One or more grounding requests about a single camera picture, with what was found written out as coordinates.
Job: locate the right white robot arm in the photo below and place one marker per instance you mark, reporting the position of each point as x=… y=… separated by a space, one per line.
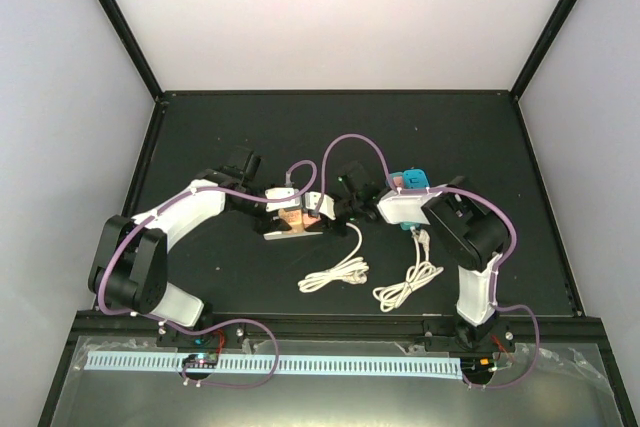
x=475 y=233

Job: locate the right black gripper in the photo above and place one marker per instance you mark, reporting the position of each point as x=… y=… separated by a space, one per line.
x=340 y=229

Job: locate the light blue slotted cable duct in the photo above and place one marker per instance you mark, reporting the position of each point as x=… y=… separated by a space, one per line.
x=376 y=366

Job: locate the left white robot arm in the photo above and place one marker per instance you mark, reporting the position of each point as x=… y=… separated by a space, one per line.
x=131 y=265

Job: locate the large orange cube adapter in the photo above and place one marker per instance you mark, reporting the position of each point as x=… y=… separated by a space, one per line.
x=292 y=221

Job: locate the teal power strip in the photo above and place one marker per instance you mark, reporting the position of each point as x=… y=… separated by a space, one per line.
x=411 y=226

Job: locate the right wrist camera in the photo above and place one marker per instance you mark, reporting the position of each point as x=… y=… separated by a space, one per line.
x=317 y=203

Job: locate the small pink cube adapter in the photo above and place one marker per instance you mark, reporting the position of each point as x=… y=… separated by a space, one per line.
x=309 y=221

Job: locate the white power strip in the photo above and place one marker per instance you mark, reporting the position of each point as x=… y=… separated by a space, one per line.
x=274 y=233

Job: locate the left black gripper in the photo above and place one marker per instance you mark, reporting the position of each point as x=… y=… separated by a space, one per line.
x=268 y=224

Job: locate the blue cube adapter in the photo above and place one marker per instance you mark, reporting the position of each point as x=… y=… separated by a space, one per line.
x=415 y=179

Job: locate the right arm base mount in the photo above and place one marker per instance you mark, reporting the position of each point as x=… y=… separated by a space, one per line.
x=453 y=334

